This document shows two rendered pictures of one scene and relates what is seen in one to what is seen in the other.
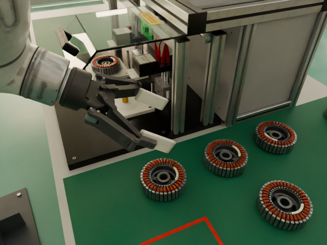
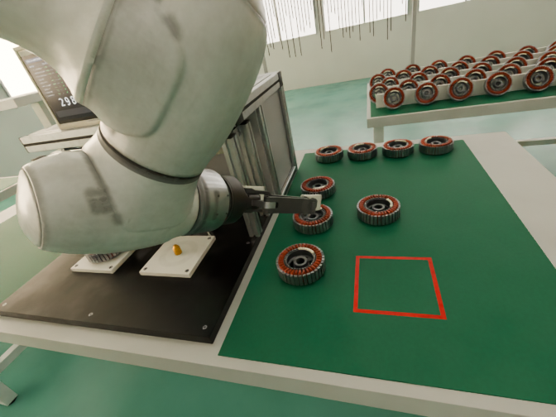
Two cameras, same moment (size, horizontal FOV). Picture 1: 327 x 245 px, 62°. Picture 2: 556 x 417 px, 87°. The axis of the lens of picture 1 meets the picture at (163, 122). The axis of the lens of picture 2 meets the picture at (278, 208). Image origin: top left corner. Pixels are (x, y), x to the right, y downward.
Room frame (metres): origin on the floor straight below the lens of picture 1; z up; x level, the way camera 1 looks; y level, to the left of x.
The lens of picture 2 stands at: (0.08, 0.38, 1.24)
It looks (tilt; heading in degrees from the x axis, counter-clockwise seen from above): 31 degrees down; 315
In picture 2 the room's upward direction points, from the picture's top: 13 degrees counter-clockwise
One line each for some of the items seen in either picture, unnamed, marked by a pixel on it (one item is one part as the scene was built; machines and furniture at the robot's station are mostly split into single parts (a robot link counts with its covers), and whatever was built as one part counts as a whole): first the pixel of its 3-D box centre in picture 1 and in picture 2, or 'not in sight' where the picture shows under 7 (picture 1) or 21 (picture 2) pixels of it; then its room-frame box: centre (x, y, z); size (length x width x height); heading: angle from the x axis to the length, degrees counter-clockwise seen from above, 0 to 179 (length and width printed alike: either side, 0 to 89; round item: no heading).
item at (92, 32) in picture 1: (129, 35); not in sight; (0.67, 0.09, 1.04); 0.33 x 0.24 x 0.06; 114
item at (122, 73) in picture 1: (106, 70); (110, 252); (0.96, 0.22, 0.78); 0.15 x 0.15 x 0.01; 24
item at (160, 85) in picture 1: (165, 88); not in sight; (0.80, -0.01, 0.80); 0.08 x 0.05 x 0.06; 24
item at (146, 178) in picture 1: (163, 178); (300, 263); (0.43, 0.00, 0.77); 0.11 x 0.11 x 0.04
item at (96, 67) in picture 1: (105, 64); (106, 246); (0.96, 0.22, 0.80); 0.11 x 0.11 x 0.04
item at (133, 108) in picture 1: (125, 102); (179, 254); (0.74, 0.13, 0.78); 0.15 x 0.15 x 0.01; 24
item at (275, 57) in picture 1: (272, 71); (278, 145); (0.72, -0.32, 0.91); 0.28 x 0.03 x 0.32; 114
